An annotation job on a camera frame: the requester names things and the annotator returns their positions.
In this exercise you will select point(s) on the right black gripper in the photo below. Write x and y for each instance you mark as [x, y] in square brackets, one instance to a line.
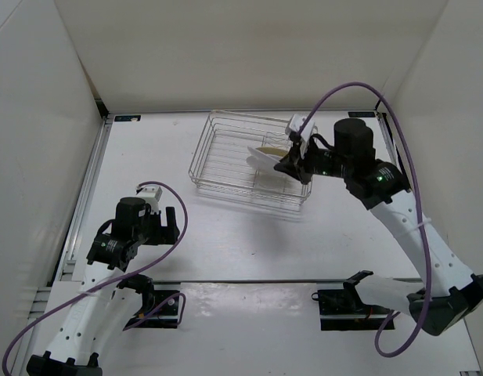
[293, 169]

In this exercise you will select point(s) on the aluminium table rail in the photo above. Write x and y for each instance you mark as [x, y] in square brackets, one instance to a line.
[68, 256]

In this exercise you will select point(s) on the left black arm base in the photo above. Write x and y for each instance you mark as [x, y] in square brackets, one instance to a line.
[164, 310]

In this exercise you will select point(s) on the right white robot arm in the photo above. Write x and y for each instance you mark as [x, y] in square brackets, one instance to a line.
[449, 289]

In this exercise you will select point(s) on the right blue corner sticker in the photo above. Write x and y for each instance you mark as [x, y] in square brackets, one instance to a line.
[361, 114]

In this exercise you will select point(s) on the blue corner sticker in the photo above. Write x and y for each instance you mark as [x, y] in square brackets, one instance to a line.
[127, 118]
[361, 114]

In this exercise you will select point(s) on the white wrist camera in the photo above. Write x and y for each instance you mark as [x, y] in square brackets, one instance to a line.
[151, 194]
[299, 132]

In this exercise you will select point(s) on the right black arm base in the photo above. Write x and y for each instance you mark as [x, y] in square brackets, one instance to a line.
[340, 311]

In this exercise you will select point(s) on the white patterned plate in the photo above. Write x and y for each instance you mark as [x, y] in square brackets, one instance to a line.
[268, 178]

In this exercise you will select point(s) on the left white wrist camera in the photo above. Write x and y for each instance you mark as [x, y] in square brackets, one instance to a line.
[151, 194]

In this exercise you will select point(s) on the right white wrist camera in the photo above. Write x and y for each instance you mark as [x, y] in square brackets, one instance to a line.
[299, 132]

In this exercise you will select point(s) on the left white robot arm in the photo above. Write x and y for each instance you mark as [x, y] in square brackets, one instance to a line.
[107, 300]

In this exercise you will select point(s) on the beige plate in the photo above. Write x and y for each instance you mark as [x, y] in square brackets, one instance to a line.
[276, 152]

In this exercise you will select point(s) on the left blue corner sticker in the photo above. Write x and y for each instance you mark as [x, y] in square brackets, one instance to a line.
[127, 118]

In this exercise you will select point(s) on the silver wire dish rack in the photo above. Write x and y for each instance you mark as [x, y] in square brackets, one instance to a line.
[219, 161]

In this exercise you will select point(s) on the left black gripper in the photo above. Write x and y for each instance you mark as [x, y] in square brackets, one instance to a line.
[159, 237]

